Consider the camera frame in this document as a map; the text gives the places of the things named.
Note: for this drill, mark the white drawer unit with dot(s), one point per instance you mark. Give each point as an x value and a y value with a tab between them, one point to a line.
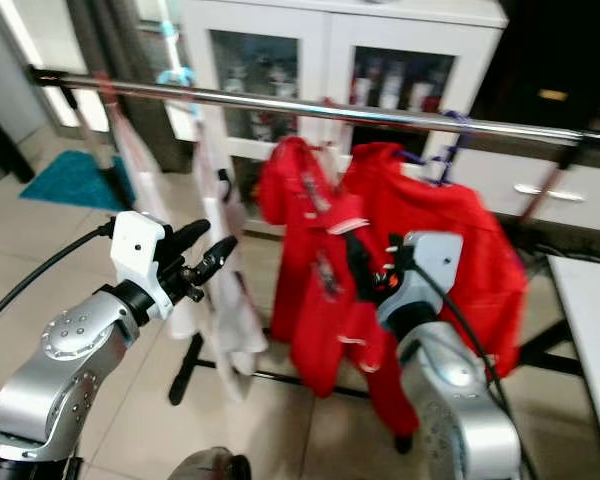
540	165

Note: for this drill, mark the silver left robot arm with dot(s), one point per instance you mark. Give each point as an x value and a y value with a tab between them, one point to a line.
65	380

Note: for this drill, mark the teal floor mat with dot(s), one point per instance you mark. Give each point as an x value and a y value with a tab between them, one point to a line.
75	180

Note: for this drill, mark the white hanging garment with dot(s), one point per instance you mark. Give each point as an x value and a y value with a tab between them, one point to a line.
140	165
235	330

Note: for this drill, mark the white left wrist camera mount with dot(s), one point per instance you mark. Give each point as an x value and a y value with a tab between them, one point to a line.
138	250

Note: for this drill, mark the black cabinet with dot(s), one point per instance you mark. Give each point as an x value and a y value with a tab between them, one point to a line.
560	50

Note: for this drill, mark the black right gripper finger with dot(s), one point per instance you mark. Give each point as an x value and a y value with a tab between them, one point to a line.
395	250
360	262

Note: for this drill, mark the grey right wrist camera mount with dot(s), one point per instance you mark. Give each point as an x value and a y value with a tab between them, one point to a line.
430	262

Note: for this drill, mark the grey robot leg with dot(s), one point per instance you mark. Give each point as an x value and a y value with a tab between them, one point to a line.
208	468

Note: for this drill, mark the metal clothes rack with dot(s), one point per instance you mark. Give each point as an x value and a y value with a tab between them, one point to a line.
240	99

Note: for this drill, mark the black furniture piece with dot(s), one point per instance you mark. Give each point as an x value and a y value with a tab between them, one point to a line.
0	145

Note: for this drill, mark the purple hanger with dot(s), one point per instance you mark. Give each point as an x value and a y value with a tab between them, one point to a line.
448	165

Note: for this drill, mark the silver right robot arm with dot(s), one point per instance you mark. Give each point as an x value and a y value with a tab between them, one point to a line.
460	410

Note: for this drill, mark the white glass door cabinet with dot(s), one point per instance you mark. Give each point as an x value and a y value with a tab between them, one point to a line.
330	45

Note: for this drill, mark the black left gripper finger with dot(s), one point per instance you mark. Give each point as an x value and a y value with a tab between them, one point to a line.
190	235
212	260

